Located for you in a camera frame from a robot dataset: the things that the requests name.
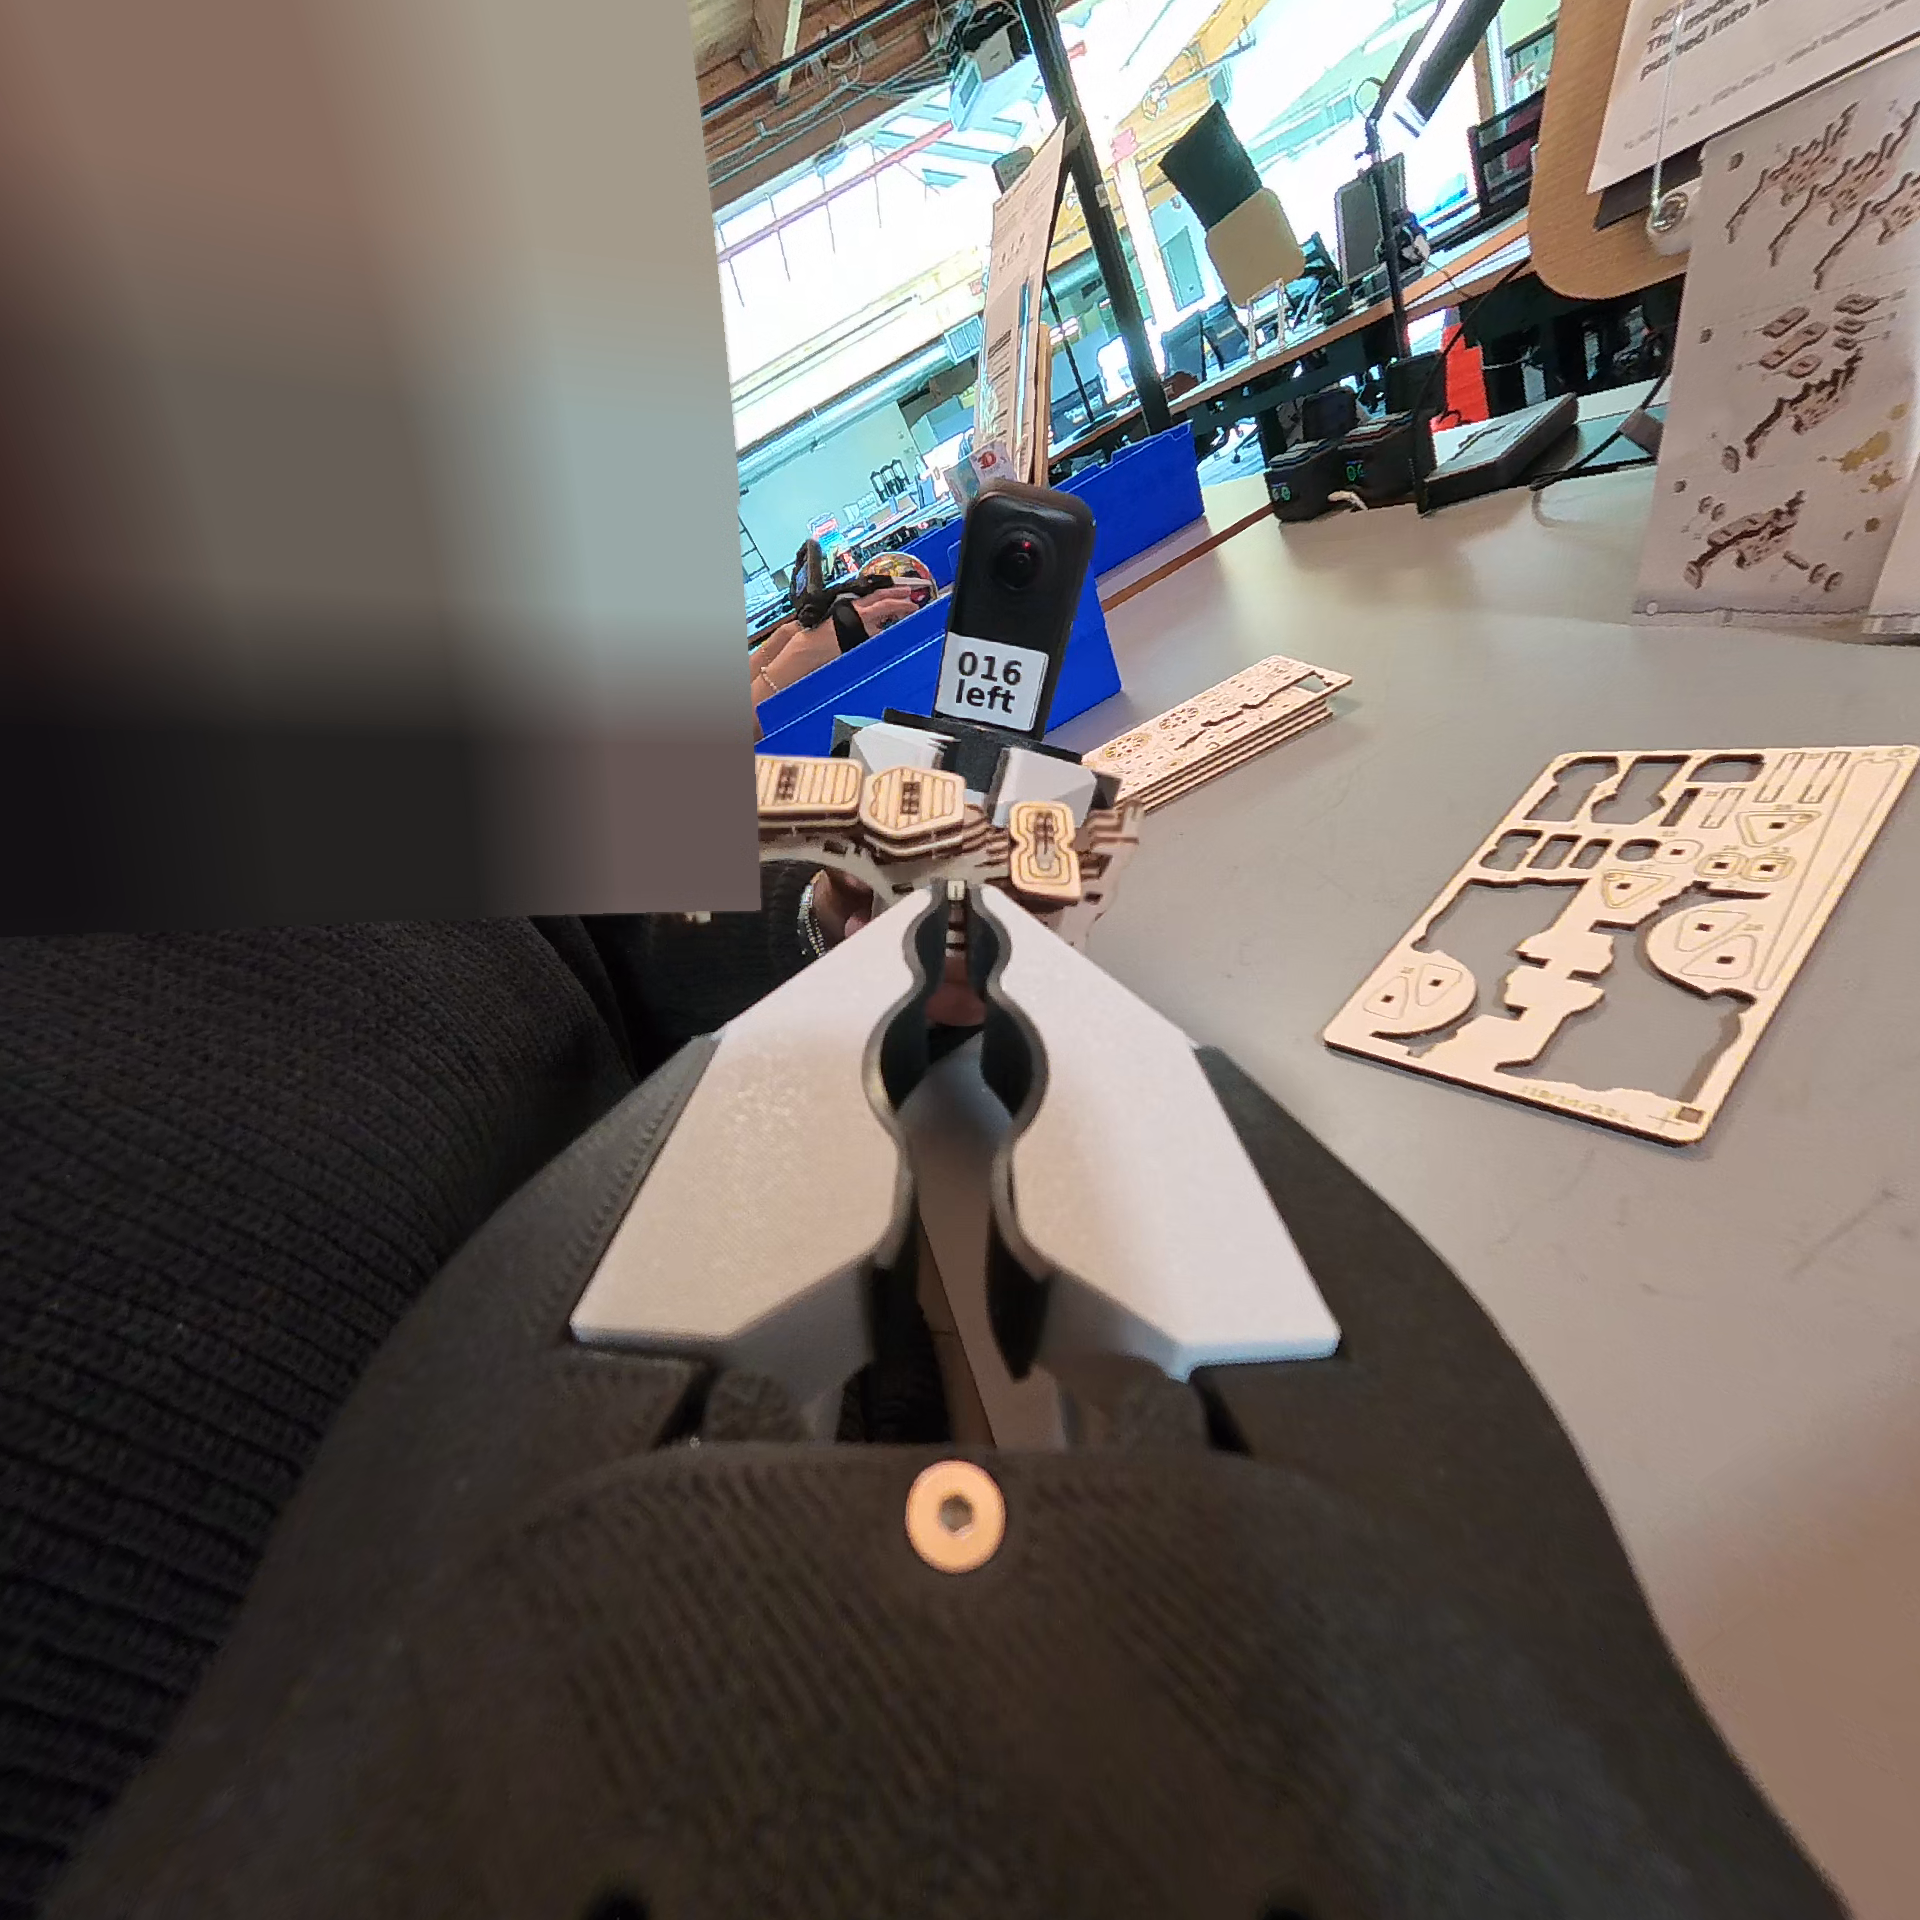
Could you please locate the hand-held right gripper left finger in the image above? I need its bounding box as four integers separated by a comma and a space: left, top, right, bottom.
567, 885, 954, 1448

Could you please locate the printed assembly instruction sheet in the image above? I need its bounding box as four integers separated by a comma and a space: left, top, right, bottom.
1633, 77, 1920, 643

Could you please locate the black support pillar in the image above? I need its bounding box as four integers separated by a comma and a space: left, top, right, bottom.
1029, 0, 1174, 442

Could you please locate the flat black device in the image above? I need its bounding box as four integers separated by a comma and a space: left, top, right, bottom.
1414, 391, 1587, 513

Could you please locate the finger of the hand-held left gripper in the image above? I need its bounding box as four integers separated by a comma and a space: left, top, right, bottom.
987, 743, 1100, 816
831, 720, 964, 784

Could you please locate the stack of wooden puzzle sheets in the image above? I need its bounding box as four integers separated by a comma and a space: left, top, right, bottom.
1077, 653, 1356, 809

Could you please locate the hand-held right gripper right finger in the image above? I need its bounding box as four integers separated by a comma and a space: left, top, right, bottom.
969, 885, 1346, 1451

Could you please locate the white text paper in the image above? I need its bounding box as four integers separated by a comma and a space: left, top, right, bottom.
1587, 0, 1920, 195

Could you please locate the blue plastic bin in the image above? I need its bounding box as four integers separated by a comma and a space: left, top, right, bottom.
748, 421, 1211, 754

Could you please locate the another person's forearm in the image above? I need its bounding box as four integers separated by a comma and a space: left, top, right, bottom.
748, 576, 935, 705

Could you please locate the long background workbench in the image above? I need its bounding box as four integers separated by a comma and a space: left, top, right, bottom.
1167, 219, 1539, 446

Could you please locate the black and white chair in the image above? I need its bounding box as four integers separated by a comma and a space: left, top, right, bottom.
1159, 103, 1310, 307

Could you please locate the punched wooden puzzle sheet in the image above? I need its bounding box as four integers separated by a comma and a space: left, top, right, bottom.
1318, 743, 1920, 1152

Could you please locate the wooden puzzle model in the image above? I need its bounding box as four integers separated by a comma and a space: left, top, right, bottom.
751, 752, 1148, 950

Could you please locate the rounded wooden board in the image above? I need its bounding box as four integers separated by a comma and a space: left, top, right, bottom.
1527, 0, 1700, 304

